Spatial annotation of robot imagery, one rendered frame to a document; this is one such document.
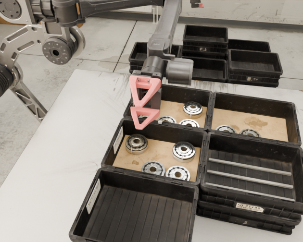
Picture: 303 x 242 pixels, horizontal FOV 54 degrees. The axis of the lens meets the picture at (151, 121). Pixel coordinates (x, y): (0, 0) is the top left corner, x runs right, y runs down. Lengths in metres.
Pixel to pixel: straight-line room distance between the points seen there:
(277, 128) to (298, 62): 2.36
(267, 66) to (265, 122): 1.17
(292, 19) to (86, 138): 3.50
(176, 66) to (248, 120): 0.93
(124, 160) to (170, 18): 0.67
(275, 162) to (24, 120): 2.23
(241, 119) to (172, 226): 0.70
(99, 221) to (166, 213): 0.26
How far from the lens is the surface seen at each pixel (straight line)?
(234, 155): 1.42
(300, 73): 3.71
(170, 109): 1.59
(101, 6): 1.13
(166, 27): 0.92
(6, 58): 1.86
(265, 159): 1.45
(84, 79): 2.07
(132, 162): 1.34
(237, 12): 4.39
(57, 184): 1.49
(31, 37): 1.70
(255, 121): 1.61
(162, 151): 1.38
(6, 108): 3.19
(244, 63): 2.71
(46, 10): 1.16
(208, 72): 2.71
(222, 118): 1.58
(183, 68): 0.73
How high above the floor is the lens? 1.87
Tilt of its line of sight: 43 degrees down
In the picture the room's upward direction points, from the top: straight up
